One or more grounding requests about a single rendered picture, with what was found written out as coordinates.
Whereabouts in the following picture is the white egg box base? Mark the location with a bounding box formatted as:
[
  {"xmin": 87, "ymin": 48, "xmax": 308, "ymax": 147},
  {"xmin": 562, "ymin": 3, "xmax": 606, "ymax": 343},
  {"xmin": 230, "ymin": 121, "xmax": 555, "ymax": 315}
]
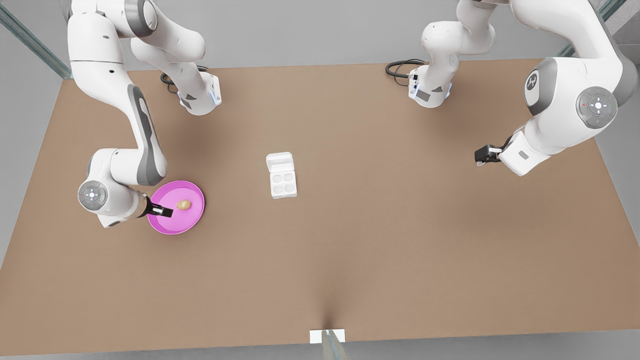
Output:
[{"xmin": 269, "ymin": 171, "xmax": 298, "ymax": 200}]

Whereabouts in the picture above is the white egg box lid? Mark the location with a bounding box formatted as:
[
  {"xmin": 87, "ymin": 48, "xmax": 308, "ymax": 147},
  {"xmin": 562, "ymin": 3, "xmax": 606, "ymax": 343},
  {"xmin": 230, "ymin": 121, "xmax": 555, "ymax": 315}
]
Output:
[{"xmin": 265, "ymin": 151, "xmax": 295, "ymax": 175}]

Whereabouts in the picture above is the pink round plate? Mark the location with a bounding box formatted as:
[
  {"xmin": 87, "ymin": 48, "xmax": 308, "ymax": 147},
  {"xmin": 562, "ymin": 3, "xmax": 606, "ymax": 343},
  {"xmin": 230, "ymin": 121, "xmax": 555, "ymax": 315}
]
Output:
[{"xmin": 146, "ymin": 180, "xmax": 206, "ymax": 236}]

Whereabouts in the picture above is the black cable loop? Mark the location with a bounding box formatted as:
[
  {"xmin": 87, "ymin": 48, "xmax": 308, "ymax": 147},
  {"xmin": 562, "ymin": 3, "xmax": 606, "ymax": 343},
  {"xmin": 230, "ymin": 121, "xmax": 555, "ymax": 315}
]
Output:
[
  {"xmin": 160, "ymin": 65, "xmax": 209, "ymax": 96},
  {"xmin": 385, "ymin": 58, "xmax": 427, "ymax": 87}
]

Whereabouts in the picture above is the silver frame post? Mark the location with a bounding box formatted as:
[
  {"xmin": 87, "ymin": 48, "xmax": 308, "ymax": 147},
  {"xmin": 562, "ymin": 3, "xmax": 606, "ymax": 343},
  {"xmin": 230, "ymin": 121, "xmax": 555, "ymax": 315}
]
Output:
[
  {"xmin": 0, "ymin": 4, "xmax": 74, "ymax": 81},
  {"xmin": 556, "ymin": 0, "xmax": 629, "ymax": 59}
]

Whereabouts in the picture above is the silver post with white foot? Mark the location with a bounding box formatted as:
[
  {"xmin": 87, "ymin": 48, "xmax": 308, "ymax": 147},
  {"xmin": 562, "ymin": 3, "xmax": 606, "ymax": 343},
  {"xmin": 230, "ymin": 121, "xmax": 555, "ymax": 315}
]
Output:
[{"xmin": 309, "ymin": 328, "xmax": 352, "ymax": 360}]

